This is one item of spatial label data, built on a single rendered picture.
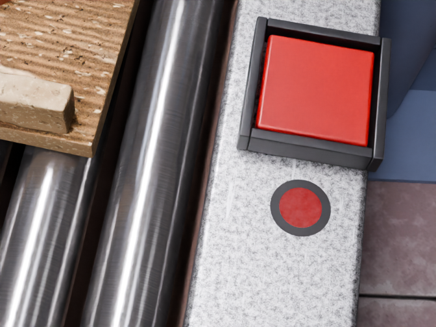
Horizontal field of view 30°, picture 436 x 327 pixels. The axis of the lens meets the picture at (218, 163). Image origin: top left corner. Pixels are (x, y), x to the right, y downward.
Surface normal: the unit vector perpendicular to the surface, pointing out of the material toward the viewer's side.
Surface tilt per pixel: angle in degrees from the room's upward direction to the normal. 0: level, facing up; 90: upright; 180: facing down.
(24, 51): 0
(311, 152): 90
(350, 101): 0
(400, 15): 90
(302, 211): 0
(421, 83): 90
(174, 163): 32
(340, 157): 90
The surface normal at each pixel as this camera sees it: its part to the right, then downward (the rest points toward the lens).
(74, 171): 0.58, -0.27
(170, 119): 0.31, -0.37
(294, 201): 0.08, -0.42
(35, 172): -0.30, -0.45
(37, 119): -0.11, 0.89
